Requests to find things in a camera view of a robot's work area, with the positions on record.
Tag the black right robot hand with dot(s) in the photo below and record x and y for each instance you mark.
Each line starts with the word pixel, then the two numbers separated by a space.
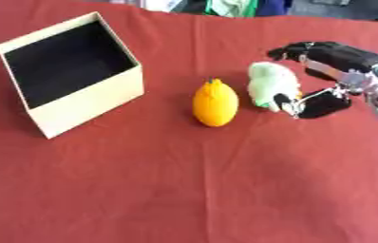
pixel 336 55

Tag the white and green soft toy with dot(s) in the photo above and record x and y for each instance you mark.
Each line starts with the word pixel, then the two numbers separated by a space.
pixel 270 84

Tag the tan box with black inside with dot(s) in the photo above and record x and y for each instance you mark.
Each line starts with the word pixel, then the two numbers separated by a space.
pixel 70 74

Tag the orange toy fruit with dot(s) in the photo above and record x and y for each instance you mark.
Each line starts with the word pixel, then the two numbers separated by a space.
pixel 215 102

